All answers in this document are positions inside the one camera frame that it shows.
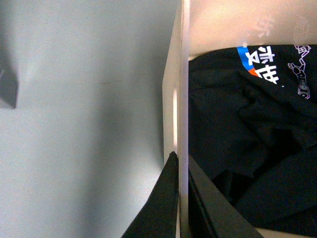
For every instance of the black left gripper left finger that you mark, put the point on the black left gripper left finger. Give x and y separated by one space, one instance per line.
158 217

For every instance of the black printed t-shirt in hamper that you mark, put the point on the black printed t-shirt in hamper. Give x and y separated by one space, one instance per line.
253 131

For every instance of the beige plastic laundry hamper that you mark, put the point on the beige plastic laundry hamper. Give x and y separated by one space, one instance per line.
204 26

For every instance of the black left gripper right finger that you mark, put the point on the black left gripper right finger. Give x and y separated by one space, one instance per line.
210 214

